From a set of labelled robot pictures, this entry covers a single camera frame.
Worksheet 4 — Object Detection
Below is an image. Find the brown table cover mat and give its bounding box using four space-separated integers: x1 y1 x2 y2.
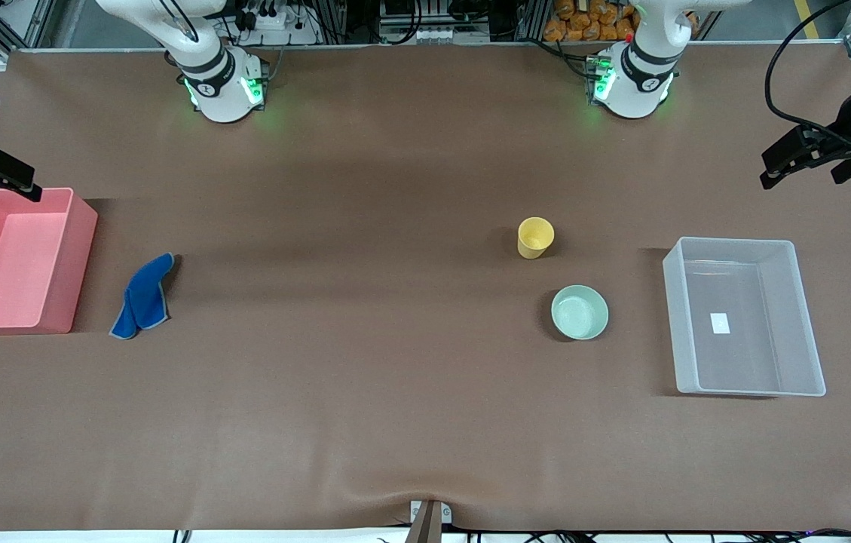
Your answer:
0 41 851 532

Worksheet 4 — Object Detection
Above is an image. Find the orange snack pile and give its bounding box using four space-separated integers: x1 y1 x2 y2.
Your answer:
543 0 641 43

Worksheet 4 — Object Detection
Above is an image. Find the white terminal strip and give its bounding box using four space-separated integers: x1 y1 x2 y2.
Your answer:
410 26 473 44

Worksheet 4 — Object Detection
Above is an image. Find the blue cloth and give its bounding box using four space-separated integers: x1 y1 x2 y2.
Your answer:
109 253 176 340

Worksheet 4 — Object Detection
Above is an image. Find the translucent plastic bin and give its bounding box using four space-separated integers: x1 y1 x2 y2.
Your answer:
663 237 827 397

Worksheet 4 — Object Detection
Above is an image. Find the green bowl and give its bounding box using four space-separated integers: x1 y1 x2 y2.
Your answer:
551 284 610 341

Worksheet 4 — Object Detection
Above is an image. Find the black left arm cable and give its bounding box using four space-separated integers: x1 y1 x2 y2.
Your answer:
764 0 851 146

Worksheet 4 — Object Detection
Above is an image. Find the white power strip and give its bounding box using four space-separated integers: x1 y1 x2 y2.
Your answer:
233 0 322 46

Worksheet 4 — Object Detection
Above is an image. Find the pink plastic bin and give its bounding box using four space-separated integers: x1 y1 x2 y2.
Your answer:
0 188 99 334

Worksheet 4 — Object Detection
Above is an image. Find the yellow cup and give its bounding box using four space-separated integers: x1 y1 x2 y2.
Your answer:
517 217 556 259

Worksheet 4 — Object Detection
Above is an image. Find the metal table edge bracket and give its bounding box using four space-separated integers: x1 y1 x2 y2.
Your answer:
406 500 453 543

